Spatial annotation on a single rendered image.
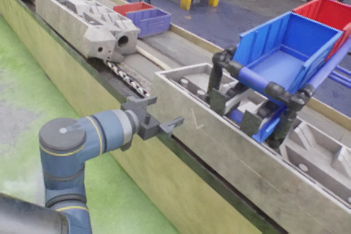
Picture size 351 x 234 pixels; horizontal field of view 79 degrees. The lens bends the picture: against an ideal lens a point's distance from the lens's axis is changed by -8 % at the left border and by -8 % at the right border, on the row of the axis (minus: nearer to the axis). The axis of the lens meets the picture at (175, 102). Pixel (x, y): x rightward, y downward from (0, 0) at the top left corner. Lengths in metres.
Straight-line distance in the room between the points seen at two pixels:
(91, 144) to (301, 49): 0.68
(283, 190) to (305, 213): 0.09
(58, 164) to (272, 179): 0.60
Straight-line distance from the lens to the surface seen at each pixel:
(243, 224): 0.99
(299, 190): 0.76
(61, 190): 0.66
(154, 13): 2.10
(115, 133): 0.60
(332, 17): 1.10
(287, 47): 0.84
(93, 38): 1.34
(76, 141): 0.55
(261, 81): 0.53
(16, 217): 0.50
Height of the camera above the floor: 1.51
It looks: 39 degrees down
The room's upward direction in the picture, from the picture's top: 9 degrees clockwise
